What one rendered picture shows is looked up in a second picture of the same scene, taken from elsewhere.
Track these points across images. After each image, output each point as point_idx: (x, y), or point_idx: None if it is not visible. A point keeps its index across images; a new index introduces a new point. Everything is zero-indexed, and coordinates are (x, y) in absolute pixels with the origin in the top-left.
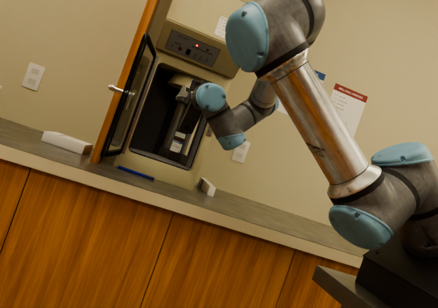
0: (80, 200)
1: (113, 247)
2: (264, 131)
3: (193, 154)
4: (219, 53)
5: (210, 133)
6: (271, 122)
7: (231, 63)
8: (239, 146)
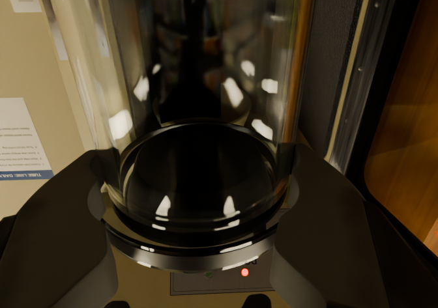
0: None
1: None
2: (7, 49)
3: None
4: (171, 281)
5: None
6: (8, 71)
7: (121, 262)
8: None
